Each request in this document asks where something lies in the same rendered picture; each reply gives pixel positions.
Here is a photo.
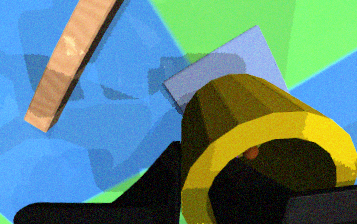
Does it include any yellow cup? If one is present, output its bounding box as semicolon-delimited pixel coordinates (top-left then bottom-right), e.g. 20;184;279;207
181;73;357;224

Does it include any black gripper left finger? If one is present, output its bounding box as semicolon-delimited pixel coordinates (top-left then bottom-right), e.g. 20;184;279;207
13;141;182;224

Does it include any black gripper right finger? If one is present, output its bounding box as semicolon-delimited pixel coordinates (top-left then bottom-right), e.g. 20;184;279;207
208;157;357;224

